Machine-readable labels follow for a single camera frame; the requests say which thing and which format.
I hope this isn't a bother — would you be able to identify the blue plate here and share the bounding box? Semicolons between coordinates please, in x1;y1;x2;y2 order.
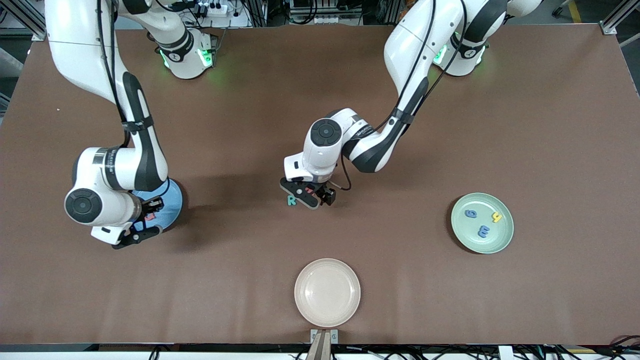
131;177;184;233

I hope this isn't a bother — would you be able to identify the beige plate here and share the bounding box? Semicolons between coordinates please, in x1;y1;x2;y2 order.
294;258;362;329

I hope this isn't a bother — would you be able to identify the green plate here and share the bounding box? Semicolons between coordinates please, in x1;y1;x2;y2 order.
450;192;515;255

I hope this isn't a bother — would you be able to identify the white power strip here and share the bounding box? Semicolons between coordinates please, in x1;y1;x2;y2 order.
192;1;230;18

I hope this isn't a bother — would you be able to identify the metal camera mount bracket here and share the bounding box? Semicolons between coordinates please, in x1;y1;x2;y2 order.
306;329;339;360

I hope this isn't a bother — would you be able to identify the aluminium frame profile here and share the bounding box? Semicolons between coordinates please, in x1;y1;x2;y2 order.
600;0;640;36
0;0;49;42

